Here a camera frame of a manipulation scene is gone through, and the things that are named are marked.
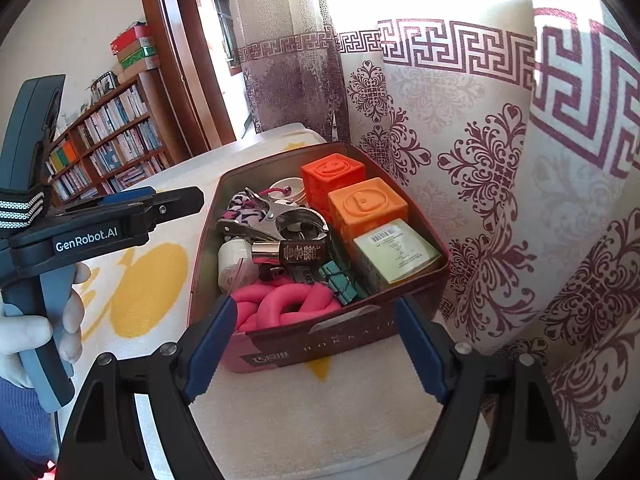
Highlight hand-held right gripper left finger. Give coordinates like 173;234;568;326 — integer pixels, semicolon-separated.
56;295;239;480

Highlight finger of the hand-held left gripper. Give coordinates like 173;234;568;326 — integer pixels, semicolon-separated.
97;186;157;208
127;186;206;221

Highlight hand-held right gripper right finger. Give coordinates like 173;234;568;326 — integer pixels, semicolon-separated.
395;295;582;480

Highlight pink knotted foam rope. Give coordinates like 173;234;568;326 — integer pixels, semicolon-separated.
232;285;282;334
260;282;347;329

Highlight leopard print plush toy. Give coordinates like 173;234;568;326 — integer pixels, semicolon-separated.
221;187;275;226

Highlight red tin box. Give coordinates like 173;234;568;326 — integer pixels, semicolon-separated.
187;141;451;375

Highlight teal binder clip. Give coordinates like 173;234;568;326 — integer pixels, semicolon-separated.
319;259;372;307

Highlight dark green cosmetic tube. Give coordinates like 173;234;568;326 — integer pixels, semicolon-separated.
272;266;321;286

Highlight silver metal bulldog clip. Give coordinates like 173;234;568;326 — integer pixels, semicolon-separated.
216;187;332;242

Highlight dark brown cosmetic bottle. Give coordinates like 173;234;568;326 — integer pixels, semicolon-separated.
251;239;331;269

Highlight orange rubber cube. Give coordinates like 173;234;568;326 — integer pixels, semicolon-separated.
327;177;409;256

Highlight red rubber cube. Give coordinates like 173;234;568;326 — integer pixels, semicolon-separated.
300;154;367;211

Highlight person's left forearm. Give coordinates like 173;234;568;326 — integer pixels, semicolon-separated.
0;375;58;466

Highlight person's left hand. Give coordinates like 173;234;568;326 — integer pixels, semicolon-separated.
0;261;92;391

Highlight rows of books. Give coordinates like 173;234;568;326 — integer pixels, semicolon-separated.
47;85;168;201

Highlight wooden bookshelf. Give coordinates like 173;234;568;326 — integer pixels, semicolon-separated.
45;67;193;206

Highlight pale green medicine box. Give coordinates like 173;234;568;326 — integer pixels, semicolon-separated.
352;220;443;297

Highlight cream towel with yellow print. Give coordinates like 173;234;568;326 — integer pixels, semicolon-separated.
75;127;491;480

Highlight small white round cup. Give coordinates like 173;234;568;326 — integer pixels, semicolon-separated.
269;177;308;207

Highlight brown cardboard box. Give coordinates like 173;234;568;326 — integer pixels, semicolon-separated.
119;57;162;83

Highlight green gift box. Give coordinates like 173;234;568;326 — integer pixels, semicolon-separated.
117;46;157;70

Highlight purple patterned curtain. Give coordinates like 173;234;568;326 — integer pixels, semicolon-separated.
315;0;640;480
223;0;351;146

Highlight striped black elastic strap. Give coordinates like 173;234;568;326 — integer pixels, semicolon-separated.
0;185;53;233

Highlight small picture frame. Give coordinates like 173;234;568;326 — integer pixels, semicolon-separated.
89;71;120;101

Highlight brown wooden door frame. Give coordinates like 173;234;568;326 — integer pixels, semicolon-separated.
136;0;236;161

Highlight wooden window frame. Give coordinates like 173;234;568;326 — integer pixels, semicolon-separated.
210;0;242;69

